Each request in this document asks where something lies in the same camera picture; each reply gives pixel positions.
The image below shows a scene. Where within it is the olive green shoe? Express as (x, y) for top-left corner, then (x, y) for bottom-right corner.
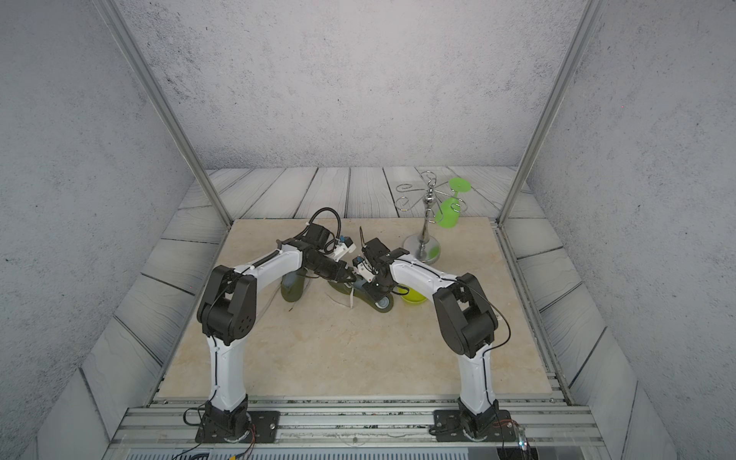
(328, 277), (394, 314)
(280, 268), (307, 303)

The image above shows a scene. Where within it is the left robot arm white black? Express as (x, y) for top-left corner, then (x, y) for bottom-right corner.
(195, 207), (357, 444)

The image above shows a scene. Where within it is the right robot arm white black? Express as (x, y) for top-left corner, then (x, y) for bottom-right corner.
(361, 238), (501, 441)

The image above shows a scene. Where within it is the chrome cup holder stand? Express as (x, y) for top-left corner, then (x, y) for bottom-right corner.
(394, 171), (452, 265)

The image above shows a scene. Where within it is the lime green bowl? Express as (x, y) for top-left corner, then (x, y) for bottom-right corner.
(400, 289), (427, 305)

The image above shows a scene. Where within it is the green plastic wine glass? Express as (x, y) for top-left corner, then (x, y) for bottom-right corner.
(435, 177), (472, 228)

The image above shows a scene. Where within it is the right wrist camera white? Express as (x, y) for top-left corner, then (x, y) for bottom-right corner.
(353, 256), (376, 283)

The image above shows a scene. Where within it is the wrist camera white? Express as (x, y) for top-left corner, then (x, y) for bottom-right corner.
(353, 256), (376, 283)
(331, 236), (357, 261)

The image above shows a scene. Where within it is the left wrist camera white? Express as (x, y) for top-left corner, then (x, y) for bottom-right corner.
(331, 236), (357, 261)

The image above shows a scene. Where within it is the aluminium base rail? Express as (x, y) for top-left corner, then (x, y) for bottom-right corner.
(110, 392), (610, 459)

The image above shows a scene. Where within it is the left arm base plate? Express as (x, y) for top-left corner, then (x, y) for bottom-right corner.
(195, 410), (281, 445)

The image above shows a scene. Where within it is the left aluminium frame post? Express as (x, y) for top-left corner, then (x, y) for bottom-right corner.
(93, 0), (234, 230)

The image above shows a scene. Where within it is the aluminium frame post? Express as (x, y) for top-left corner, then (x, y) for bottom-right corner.
(93, 0), (234, 230)
(496, 0), (606, 227)

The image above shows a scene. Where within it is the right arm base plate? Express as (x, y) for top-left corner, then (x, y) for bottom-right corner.
(427, 409), (519, 443)

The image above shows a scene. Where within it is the right aluminium frame post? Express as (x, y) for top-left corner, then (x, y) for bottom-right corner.
(496, 0), (606, 227)

